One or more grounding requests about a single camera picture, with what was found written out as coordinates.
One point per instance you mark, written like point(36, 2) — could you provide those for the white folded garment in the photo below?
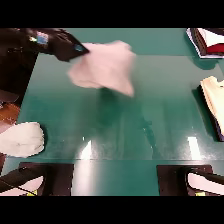
point(213, 36)

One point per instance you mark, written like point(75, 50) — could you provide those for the pale lavender garment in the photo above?
point(190, 37)

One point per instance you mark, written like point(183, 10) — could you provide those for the cream garment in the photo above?
point(213, 96)

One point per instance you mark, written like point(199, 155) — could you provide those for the black mounting plate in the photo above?
point(170, 180)
point(61, 180)

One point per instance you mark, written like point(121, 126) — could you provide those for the red garment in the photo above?
point(216, 49)

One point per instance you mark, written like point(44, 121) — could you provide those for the dark brown garment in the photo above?
point(199, 41)

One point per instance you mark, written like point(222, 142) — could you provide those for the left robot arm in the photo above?
point(61, 43)

